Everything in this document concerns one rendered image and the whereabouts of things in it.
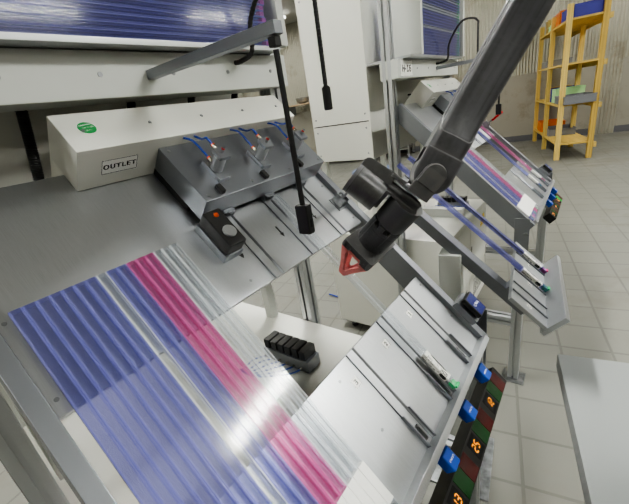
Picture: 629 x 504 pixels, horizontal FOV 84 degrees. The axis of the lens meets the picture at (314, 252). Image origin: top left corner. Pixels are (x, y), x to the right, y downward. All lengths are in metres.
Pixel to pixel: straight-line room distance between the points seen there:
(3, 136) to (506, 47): 0.80
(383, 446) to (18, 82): 0.73
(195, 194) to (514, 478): 1.37
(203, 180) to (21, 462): 0.54
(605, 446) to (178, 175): 0.90
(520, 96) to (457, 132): 8.36
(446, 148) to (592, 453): 0.61
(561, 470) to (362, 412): 1.11
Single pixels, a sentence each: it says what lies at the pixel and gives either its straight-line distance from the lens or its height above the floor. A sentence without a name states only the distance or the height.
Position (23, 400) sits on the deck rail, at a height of 1.01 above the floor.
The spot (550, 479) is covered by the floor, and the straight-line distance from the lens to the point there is 1.59.
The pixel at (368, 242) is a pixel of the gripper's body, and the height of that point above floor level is 1.02.
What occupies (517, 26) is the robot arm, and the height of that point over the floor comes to 1.30.
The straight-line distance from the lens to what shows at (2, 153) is 0.81.
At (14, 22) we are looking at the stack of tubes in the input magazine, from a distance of 0.65.
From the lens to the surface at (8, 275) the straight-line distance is 0.58.
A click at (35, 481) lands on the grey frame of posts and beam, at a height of 0.75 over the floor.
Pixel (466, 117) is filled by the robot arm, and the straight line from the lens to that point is 0.59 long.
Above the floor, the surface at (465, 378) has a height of 0.73.
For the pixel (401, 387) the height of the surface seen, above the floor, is 0.78.
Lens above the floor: 1.24
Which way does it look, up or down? 21 degrees down
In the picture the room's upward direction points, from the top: 10 degrees counter-clockwise
